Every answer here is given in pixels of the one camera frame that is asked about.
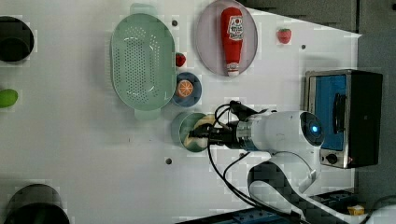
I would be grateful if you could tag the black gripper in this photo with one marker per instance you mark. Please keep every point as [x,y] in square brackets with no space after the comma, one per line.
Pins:
[218,136]

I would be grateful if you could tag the yellow peeled banana toy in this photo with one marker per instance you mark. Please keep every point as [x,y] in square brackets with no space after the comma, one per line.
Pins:
[198,143]

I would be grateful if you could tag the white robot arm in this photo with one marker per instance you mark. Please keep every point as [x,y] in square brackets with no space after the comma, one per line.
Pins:
[279,184]

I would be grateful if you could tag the green mug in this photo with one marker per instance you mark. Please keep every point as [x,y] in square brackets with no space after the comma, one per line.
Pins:
[181,124]

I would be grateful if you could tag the blue small bowl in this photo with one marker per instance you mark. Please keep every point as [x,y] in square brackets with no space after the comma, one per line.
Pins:
[194,98]

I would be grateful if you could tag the orange slice toy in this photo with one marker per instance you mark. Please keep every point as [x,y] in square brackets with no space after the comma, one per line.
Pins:
[184,88]

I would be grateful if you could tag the small red strawberry toy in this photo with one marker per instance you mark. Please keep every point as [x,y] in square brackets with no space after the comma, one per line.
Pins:
[180,59]

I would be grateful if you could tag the green perforated colander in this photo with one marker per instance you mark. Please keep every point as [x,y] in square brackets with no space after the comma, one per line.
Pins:
[143,62]

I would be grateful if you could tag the grey round plate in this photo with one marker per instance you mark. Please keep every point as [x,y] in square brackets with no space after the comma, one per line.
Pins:
[208,37]

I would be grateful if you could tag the red ketchup bottle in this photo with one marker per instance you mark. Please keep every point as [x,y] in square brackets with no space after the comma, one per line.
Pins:
[232,34]

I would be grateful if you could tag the red strawberry toy far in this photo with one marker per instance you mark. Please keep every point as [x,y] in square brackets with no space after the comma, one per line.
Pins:
[284,35]

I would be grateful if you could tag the silver black toaster oven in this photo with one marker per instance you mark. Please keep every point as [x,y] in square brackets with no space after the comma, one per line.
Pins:
[348,104]

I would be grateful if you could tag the black round object lower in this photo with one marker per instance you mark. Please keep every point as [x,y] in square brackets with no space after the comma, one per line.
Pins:
[36,204]

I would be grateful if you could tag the black round object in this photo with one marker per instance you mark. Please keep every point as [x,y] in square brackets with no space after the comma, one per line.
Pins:
[16,40]
[36,204]

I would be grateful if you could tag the green lime toy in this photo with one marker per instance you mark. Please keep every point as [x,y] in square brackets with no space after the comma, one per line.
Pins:
[8,98]

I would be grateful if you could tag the black round object upper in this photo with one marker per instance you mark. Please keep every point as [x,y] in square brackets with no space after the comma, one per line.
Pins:
[16,40]

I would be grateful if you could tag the blue metal frame rail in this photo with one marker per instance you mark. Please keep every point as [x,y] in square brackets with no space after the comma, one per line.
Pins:
[338,201]

